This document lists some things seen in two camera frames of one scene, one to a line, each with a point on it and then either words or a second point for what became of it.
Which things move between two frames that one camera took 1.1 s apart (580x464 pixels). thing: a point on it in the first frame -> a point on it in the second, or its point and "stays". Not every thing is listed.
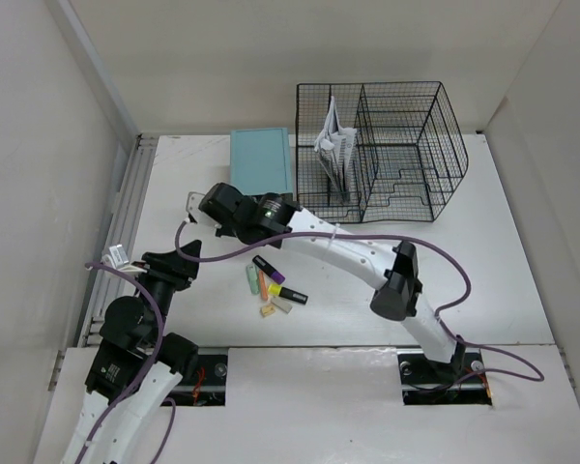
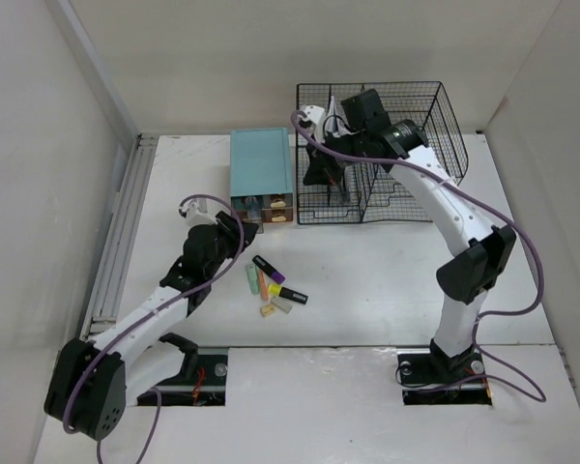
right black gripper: x=224 y=230 -> x=321 y=169
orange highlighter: x=264 y=291 stays
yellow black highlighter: x=277 y=290 stays
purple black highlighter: x=269 y=269 stays
